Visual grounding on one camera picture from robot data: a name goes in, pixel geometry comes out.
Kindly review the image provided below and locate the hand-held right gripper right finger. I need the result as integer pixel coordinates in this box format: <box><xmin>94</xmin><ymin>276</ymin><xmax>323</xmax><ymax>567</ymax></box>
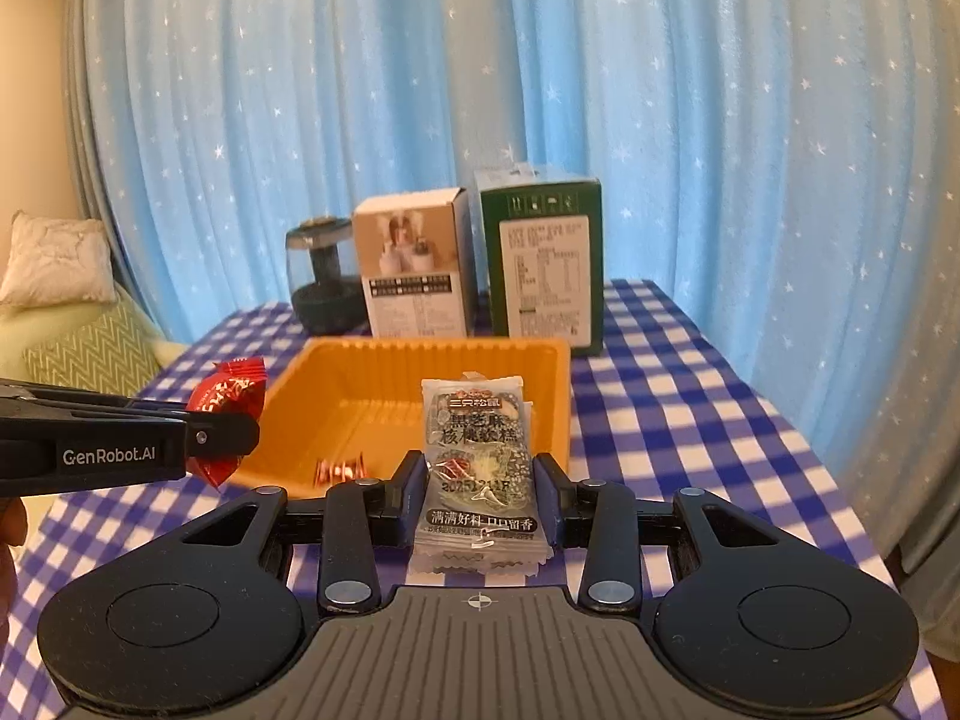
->
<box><xmin>531</xmin><ymin>453</ymin><xmax>781</xmax><ymax>612</ymax></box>

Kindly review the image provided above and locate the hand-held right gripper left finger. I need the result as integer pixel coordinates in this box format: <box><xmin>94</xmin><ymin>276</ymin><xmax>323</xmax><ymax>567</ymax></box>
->
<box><xmin>180</xmin><ymin>451</ymin><xmax>428</xmax><ymax>612</ymax></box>

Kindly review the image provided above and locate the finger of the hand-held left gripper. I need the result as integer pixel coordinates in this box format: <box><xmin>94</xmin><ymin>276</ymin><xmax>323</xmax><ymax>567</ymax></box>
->
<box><xmin>182</xmin><ymin>412</ymin><xmax>260</xmax><ymax>466</ymax></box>

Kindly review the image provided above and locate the red snack packet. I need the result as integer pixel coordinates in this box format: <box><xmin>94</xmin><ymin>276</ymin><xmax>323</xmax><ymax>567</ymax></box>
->
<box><xmin>186</xmin><ymin>356</ymin><xmax>269</xmax><ymax>490</ymax></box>

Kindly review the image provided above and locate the dark red candy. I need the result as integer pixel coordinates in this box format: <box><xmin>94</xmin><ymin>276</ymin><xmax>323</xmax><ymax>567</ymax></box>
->
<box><xmin>313</xmin><ymin>452</ymin><xmax>372</xmax><ymax>485</ymax></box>

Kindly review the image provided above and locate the grey sesame cake packet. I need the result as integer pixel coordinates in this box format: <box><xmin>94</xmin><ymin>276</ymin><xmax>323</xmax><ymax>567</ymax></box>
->
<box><xmin>412</xmin><ymin>371</ymin><xmax>554</xmax><ymax>578</ymax></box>

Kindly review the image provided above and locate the orange plastic tray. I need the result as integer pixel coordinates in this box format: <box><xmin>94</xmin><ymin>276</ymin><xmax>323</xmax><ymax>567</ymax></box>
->
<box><xmin>225</xmin><ymin>337</ymin><xmax>575</xmax><ymax>500</ymax></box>

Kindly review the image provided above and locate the green zigzag cushion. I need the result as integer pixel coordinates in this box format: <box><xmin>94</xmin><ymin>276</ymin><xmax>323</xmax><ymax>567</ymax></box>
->
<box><xmin>22</xmin><ymin>298</ymin><xmax>164</xmax><ymax>400</ymax></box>

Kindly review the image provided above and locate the light green sofa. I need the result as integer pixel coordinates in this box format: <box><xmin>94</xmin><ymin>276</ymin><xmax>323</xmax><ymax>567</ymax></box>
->
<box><xmin>0</xmin><ymin>292</ymin><xmax>192</xmax><ymax>391</ymax></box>

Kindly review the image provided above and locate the blue white checked tablecloth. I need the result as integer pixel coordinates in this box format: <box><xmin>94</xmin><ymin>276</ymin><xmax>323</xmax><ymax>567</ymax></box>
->
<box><xmin>0</xmin><ymin>279</ymin><xmax>901</xmax><ymax>720</ymax></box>

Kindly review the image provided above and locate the dark green humidifier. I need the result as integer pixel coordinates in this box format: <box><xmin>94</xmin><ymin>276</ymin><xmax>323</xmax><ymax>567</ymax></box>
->
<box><xmin>286</xmin><ymin>217</ymin><xmax>372</xmax><ymax>337</ymax></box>

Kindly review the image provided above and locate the beige cushion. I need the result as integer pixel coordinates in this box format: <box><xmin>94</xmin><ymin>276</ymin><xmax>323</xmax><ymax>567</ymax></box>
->
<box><xmin>0</xmin><ymin>211</ymin><xmax>119</xmax><ymax>308</ymax></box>

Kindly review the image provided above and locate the green milk carton box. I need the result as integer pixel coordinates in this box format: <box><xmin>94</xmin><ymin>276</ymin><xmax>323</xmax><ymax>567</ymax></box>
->
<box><xmin>474</xmin><ymin>165</ymin><xmax>605</xmax><ymax>357</ymax></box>

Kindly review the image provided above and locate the white humidifier carton box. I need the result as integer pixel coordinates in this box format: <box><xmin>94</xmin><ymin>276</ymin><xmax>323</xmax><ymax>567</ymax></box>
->
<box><xmin>352</xmin><ymin>187</ymin><xmax>475</xmax><ymax>338</ymax></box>

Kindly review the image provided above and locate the grey curtain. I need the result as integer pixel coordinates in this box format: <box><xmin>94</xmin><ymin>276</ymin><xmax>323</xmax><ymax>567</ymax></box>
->
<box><xmin>896</xmin><ymin>525</ymin><xmax>960</xmax><ymax>661</ymax></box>
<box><xmin>64</xmin><ymin>0</ymin><xmax>173</xmax><ymax>346</ymax></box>

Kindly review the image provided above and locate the blue star curtain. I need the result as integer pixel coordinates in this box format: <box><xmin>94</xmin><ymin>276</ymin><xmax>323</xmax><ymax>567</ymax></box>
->
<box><xmin>75</xmin><ymin>0</ymin><xmax>960</xmax><ymax>556</ymax></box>

